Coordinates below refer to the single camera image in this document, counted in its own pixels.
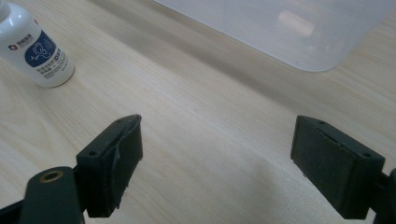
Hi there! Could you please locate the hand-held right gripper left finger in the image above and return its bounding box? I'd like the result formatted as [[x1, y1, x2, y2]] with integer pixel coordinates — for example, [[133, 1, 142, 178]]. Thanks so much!
[[76, 114, 144, 218]]

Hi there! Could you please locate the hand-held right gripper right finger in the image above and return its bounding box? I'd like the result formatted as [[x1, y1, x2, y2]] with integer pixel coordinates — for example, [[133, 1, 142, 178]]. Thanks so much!
[[290, 115, 387, 220]]

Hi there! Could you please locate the white bottle with blue label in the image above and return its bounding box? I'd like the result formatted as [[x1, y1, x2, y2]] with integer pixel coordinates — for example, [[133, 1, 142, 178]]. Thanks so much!
[[0, 0, 76, 89]]

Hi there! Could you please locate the translucent plastic storage box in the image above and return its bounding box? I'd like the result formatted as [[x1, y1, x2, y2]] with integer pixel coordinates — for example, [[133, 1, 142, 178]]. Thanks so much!
[[153, 0, 396, 73]]

